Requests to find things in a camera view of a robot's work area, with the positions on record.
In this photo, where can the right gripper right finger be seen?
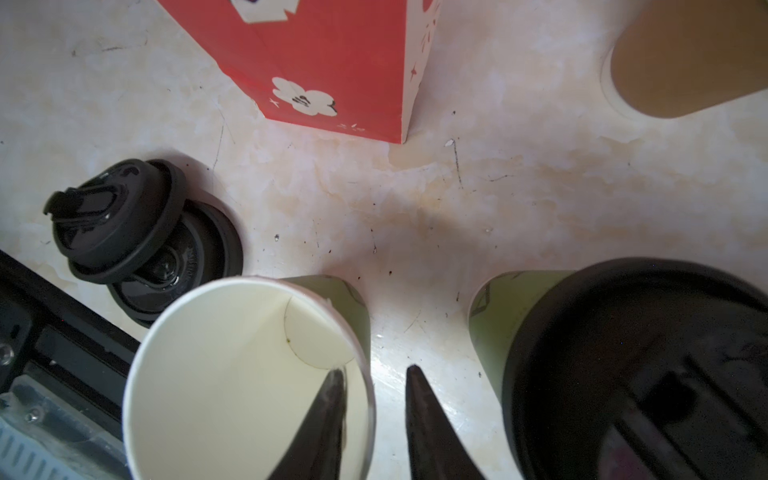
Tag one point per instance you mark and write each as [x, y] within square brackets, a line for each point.
[435, 451]

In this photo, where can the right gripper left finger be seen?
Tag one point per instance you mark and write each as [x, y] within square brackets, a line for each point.
[316, 449]

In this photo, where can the green paper coffee cup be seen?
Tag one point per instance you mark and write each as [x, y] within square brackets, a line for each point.
[225, 376]
[497, 312]

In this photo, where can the black coffee cup lid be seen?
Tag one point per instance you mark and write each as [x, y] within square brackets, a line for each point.
[204, 246]
[640, 368]
[115, 222]

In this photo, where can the red white paper gift bag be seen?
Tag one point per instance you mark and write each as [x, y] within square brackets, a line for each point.
[346, 66]

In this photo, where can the stack of green paper cups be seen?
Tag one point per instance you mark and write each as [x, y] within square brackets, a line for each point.
[680, 57]

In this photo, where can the white slotted cable duct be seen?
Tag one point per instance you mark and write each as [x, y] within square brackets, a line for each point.
[23, 457]

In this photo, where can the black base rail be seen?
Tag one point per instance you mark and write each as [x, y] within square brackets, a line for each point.
[63, 345]

